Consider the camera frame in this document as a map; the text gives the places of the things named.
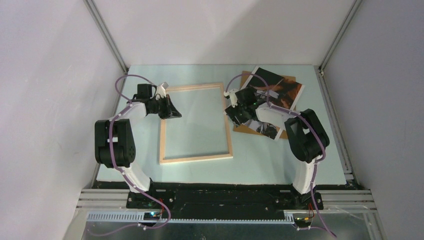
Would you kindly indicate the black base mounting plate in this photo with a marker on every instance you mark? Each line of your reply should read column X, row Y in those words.
column 220, row 201

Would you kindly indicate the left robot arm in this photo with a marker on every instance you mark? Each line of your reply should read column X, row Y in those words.
column 114, row 144

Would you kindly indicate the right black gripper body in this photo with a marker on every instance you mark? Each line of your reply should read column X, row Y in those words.
column 238, row 112

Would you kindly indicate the wooden picture frame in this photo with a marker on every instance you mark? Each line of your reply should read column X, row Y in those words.
column 203, row 131

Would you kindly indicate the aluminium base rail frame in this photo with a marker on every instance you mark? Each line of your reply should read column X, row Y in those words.
column 349, row 211

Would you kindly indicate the printed photo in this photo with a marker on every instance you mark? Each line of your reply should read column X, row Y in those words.
column 282, row 92

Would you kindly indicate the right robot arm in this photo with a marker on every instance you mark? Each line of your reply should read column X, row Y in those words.
column 307, row 138

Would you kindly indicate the brown backing board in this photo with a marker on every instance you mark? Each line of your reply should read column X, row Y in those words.
column 245, row 129

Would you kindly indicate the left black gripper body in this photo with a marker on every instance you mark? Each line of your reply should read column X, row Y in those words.
column 160, row 106

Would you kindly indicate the right corner aluminium profile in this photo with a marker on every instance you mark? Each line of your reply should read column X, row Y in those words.
column 340, row 33

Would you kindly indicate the grey slotted cable duct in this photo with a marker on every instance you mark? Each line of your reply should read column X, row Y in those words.
column 147, row 217

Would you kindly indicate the corner aluminium profile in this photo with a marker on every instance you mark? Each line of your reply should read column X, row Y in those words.
column 106, row 34
column 340, row 33

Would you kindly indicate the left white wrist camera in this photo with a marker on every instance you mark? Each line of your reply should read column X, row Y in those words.
column 161, row 91

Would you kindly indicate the left corner aluminium profile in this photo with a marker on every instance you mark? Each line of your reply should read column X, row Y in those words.
column 106, row 34

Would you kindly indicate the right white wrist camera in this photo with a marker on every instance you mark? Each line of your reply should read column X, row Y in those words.
column 231, row 95

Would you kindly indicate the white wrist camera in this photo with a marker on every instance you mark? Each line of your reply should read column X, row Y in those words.
column 161, row 91
column 231, row 95

